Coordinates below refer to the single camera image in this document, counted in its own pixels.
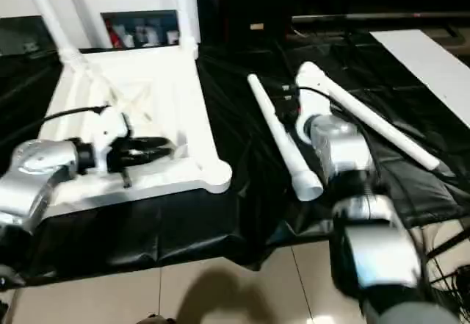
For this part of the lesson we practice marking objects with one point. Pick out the white plastic table top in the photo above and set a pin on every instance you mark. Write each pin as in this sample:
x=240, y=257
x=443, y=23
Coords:
x=169, y=103

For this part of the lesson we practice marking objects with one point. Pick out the white plastic table leg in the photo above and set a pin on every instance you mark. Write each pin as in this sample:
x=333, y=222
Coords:
x=55, y=15
x=382, y=126
x=185, y=8
x=283, y=140

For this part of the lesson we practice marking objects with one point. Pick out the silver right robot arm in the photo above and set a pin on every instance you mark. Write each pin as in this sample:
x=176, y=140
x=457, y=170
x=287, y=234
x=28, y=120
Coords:
x=352, y=192

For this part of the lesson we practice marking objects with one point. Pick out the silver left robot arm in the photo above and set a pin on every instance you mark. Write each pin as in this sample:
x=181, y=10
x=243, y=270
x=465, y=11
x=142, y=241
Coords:
x=37, y=173

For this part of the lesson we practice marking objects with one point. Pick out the black work mat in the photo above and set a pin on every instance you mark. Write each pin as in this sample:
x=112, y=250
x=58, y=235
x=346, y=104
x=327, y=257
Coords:
x=220, y=228

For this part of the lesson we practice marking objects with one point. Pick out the black horizontal bar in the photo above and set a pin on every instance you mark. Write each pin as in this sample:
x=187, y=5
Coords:
x=367, y=17

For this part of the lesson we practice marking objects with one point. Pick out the small red bottle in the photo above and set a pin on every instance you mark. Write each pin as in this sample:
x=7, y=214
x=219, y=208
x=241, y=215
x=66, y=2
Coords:
x=111, y=34

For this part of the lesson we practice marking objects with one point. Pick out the white flat board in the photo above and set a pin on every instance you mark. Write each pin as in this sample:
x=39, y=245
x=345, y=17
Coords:
x=433, y=59

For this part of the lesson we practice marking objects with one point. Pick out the white cabinet with glass doors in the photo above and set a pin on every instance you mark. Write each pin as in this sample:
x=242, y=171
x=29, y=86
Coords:
x=88, y=1

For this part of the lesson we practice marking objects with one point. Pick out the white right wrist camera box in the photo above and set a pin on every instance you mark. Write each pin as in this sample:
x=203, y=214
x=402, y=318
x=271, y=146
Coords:
x=312, y=114

